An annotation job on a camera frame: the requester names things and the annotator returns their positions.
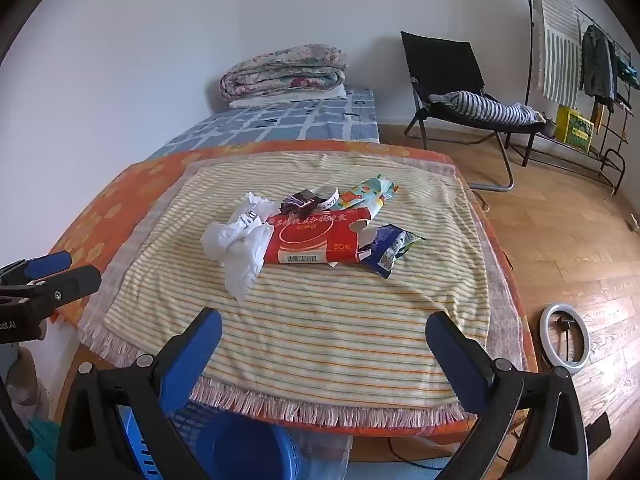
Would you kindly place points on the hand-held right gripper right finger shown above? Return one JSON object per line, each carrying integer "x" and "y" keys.
{"x": 457, "y": 360}

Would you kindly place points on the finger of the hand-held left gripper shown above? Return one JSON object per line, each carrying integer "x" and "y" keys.
{"x": 47, "y": 263}
{"x": 75, "y": 282}

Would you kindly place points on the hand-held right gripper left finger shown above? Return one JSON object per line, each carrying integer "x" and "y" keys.
{"x": 190, "y": 360}

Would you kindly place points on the blue plastic basket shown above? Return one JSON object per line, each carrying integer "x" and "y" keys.
{"x": 240, "y": 450}

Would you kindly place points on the white paper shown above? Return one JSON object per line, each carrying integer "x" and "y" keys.
{"x": 235, "y": 250}

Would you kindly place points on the blue snack wrapper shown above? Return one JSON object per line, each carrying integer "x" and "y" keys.
{"x": 390, "y": 250}

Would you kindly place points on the pink checked fringed cloth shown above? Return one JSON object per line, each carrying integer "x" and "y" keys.
{"x": 500, "y": 300}

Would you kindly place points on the orange floral sheet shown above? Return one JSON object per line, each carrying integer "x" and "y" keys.
{"x": 100, "y": 210}

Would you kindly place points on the teal floor mat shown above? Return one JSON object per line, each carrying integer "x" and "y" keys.
{"x": 47, "y": 442}

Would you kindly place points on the yellow striped towel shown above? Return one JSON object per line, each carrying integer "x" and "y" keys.
{"x": 310, "y": 320}

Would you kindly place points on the small dark wrapper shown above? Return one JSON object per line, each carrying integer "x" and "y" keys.
{"x": 297, "y": 204}

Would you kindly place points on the colourful patterned wrapper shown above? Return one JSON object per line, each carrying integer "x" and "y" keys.
{"x": 362, "y": 192}

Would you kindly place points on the black metal clothes rack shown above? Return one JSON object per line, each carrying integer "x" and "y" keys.
{"x": 602, "y": 152}

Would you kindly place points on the striped pillow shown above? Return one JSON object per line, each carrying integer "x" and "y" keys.
{"x": 480, "y": 107}

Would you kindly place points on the blue patchwork mattress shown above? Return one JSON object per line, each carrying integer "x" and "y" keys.
{"x": 280, "y": 120}

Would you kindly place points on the yellow crate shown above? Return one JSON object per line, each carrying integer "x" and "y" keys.
{"x": 575, "y": 127}

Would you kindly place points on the folded white sheet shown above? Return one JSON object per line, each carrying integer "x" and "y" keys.
{"x": 300, "y": 97}

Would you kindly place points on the black folding chair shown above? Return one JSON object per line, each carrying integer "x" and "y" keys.
{"x": 440, "y": 65}

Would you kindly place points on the folded floral quilt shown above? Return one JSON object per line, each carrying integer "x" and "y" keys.
{"x": 285, "y": 70}

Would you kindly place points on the dark hanging jacket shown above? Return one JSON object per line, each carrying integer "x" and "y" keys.
{"x": 597, "y": 65}

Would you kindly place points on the green striped hanging towel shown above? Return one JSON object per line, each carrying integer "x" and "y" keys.
{"x": 555, "y": 45}

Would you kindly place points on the teal hanging garment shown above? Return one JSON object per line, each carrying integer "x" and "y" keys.
{"x": 627, "y": 72}

